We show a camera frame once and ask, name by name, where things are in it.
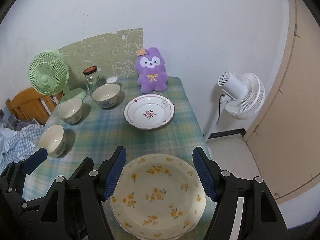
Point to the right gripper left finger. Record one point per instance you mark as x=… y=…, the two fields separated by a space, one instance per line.
x=96 y=187

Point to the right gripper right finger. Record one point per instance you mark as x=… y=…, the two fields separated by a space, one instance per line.
x=222 y=188

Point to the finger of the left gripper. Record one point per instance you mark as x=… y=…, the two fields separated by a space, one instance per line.
x=35 y=160
x=83 y=169

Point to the cream ceramic bowl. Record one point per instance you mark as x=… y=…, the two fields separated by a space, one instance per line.
x=54 y=141
x=106 y=96
x=70 y=111

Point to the yellow floral plate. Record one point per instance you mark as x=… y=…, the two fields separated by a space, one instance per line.
x=159 y=179
x=158 y=222

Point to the white plate red flower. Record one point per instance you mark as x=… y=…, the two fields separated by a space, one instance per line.
x=148 y=112

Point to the blue checkered bedding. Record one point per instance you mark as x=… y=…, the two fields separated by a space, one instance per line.
x=18 y=145

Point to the green plaid tablecloth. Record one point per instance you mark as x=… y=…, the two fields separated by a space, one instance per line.
x=101 y=131

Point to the wooden bed headboard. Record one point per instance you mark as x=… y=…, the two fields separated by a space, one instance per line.
x=29 y=104

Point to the beige door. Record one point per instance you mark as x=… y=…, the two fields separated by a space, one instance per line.
x=284 y=138

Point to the glass jar dark lid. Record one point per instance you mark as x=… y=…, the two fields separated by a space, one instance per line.
x=92 y=78

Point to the cotton swab container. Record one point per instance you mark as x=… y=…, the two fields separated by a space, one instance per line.
x=112 y=79

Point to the white standing fan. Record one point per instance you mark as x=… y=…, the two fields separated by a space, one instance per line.
x=235 y=100

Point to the green desk fan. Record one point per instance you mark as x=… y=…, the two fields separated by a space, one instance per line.
x=49 y=75

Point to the purple plush bunny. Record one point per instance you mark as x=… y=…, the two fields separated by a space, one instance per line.
x=150 y=67

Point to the green cartoon wall mat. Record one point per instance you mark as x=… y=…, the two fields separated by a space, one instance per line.
x=113 y=54

